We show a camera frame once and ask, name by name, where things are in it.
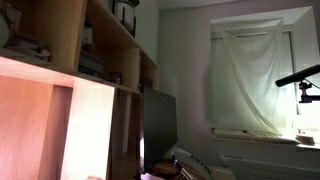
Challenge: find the black computer monitor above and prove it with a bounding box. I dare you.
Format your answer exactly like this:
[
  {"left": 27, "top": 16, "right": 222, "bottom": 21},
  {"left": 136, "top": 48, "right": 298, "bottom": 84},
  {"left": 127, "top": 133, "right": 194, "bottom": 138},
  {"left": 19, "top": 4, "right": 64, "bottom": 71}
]
[{"left": 142, "top": 86, "right": 179, "bottom": 171}]

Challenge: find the small dark jar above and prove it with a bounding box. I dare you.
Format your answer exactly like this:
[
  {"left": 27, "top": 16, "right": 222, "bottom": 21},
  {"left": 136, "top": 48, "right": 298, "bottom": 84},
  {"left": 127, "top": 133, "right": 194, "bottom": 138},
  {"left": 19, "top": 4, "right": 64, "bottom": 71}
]
[{"left": 109, "top": 71, "right": 123, "bottom": 85}]

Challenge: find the dark book stack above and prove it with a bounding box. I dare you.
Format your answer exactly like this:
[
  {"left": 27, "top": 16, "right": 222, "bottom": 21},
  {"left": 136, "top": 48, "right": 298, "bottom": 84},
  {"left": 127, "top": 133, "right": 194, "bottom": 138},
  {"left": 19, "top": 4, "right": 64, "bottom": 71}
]
[{"left": 78, "top": 49, "right": 105, "bottom": 79}]

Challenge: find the small brown rounded object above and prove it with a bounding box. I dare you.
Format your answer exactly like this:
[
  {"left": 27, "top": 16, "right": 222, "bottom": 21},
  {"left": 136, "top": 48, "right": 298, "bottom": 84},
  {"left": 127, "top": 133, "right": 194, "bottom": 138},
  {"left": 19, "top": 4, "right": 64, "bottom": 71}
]
[{"left": 150, "top": 158, "right": 181, "bottom": 178}]

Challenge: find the white round disc with text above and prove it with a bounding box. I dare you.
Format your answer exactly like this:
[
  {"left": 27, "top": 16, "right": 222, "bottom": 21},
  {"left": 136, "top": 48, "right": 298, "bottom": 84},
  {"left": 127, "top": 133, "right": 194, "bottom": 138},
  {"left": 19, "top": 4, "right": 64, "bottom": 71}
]
[{"left": 170, "top": 147, "right": 216, "bottom": 180}]

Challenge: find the white pot in black stand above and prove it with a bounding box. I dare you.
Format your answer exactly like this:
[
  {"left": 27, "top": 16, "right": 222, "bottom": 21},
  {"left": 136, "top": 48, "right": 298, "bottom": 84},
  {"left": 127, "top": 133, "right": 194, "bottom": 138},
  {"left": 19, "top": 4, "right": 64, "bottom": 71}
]
[{"left": 112, "top": 0, "right": 138, "bottom": 38}]

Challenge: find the white sheet curtain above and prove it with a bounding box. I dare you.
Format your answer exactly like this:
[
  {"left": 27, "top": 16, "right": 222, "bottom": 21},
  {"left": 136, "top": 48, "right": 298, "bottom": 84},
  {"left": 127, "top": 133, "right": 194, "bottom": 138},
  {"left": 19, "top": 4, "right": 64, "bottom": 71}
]
[{"left": 209, "top": 19, "right": 298, "bottom": 136}]

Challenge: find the small white figurine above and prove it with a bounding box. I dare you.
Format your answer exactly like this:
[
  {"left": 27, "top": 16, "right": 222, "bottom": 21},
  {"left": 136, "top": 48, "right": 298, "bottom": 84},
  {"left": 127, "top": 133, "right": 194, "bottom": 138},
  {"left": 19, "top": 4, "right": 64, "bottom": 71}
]
[{"left": 81, "top": 20, "right": 95, "bottom": 46}]

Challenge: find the white windowsill cushion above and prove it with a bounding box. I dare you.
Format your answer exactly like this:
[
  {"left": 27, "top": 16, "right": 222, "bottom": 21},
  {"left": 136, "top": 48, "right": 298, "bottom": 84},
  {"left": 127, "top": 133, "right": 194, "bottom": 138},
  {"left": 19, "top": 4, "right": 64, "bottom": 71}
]
[{"left": 211, "top": 127, "right": 301, "bottom": 146}]

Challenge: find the wooden shelf unit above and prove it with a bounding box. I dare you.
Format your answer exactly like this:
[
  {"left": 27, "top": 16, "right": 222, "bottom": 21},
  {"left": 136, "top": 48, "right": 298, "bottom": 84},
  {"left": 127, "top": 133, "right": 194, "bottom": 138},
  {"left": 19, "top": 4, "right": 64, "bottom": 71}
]
[{"left": 0, "top": 0, "right": 160, "bottom": 180}]

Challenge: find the pile of papers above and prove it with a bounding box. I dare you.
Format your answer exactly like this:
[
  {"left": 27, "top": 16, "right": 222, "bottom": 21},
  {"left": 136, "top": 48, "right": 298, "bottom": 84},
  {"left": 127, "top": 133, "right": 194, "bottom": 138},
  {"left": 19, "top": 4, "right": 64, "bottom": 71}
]
[{"left": 6, "top": 31, "right": 52, "bottom": 63}]

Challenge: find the small brown bowl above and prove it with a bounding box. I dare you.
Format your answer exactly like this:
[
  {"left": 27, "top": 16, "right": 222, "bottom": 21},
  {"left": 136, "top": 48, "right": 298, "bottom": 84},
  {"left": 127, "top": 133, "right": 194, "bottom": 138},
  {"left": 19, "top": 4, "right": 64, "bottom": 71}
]
[{"left": 294, "top": 133, "right": 316, "bottom": 147}]

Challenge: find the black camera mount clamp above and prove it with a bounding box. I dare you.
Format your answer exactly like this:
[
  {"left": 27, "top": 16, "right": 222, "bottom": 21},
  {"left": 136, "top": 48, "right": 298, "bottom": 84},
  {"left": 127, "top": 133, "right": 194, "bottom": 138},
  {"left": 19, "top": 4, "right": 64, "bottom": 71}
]
[{"left": 298, "top": 80, "right": 320, "bottom": 104}]

